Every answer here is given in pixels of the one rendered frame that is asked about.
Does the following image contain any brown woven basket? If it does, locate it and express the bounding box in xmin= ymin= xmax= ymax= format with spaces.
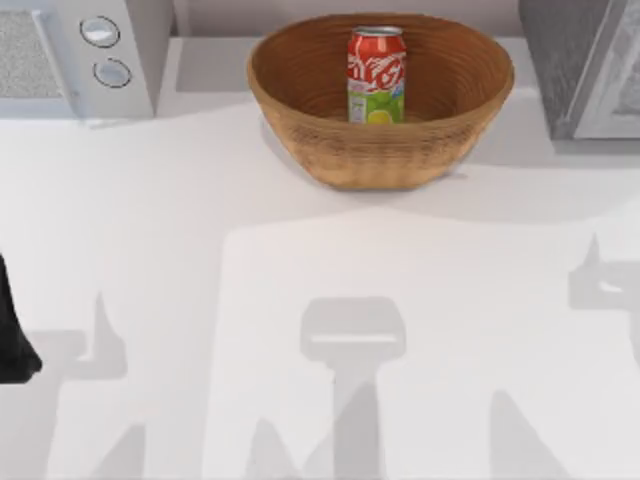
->
xmin=246 ymin=12 xmax=516 ymax=192

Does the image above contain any red and green can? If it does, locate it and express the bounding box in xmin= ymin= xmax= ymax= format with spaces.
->
xmin=346 ymin=25 xmax=407 ymax=126

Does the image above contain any pale microwave oven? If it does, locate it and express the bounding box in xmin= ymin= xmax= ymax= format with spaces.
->
xmin=0 ymin=0 xmax=177 ymax=126

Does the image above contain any round microwave knob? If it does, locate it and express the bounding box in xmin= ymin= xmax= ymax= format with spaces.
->
xmin=92 ymin=55 xmax=134 ymax=89
xmin=79 ymin=15 xmax=122 ymax=47

